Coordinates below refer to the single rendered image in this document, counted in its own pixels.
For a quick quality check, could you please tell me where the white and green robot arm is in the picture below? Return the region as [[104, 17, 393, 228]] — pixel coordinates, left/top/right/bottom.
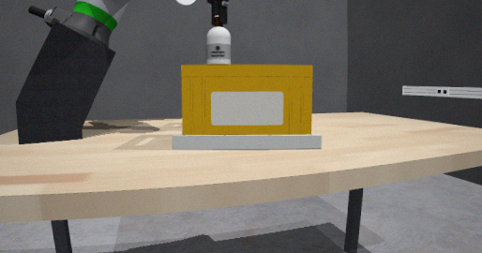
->
[[28, 0, 129, 48]]

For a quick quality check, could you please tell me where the yellow crate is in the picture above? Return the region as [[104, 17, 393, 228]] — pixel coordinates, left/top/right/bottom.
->
[[182, 65, 312, 135]]

